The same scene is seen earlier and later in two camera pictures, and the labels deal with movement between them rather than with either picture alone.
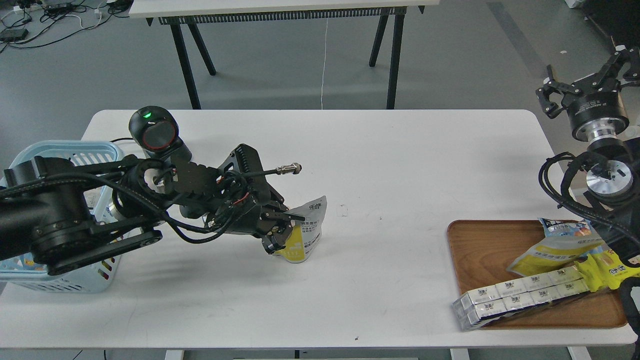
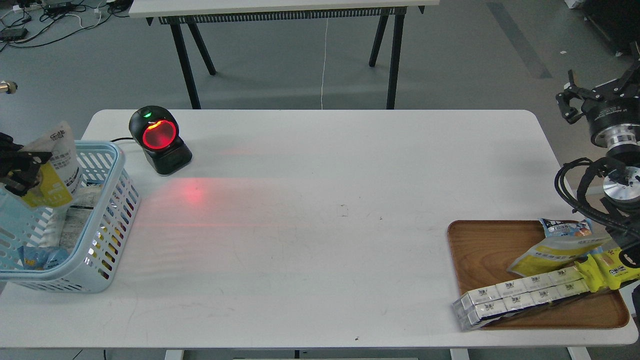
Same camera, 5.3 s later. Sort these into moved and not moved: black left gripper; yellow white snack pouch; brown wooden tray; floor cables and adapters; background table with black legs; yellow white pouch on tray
Moved: black left gripper; yellow white snack pouch
Not moved: background table with black legs; yellow white pouch on tray; brown wooden tray; floor cables and adapters
